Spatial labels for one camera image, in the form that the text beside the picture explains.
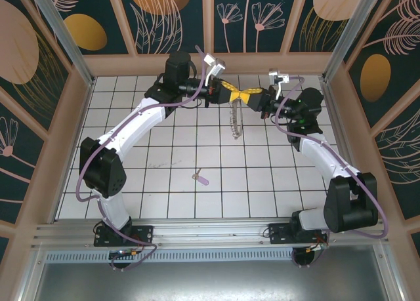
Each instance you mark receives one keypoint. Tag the key with purple tag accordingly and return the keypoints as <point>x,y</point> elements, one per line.
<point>203,181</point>

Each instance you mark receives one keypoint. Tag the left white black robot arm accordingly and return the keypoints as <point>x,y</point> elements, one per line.
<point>131,130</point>

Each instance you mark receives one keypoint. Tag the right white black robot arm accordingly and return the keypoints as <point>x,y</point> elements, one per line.
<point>328,156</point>

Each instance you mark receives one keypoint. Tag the yellow plug connector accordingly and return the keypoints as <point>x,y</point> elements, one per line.
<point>315,248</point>

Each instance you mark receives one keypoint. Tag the grey metal sheet panel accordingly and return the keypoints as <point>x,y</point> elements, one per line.
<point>210,281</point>

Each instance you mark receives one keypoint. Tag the green circuit board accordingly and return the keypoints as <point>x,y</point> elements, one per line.
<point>123,253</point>

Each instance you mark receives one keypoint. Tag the aluminium side rail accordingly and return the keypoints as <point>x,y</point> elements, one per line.
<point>330,97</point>

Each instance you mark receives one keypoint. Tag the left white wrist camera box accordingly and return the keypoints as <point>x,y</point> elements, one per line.
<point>215,65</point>

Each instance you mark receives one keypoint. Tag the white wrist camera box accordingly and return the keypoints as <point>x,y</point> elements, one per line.
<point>279,76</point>
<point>215,65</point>

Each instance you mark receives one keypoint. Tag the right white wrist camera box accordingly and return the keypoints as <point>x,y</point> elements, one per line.
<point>279,76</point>

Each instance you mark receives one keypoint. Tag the right aluminium corner post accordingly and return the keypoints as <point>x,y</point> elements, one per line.
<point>351,32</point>

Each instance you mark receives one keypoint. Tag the aluminium corner post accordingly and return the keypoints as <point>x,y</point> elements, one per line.
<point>62,35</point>
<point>351,32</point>

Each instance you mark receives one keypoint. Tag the left aluminium corner post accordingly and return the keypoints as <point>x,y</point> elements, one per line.
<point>62,35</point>

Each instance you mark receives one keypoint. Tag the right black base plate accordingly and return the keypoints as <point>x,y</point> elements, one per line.
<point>279,233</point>

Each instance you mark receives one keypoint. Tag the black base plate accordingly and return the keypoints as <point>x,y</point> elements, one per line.
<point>144,235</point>
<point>279,233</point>

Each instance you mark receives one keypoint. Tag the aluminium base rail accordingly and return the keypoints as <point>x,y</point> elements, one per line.
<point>210,230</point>

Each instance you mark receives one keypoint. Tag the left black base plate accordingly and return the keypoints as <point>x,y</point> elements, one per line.
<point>144,235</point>

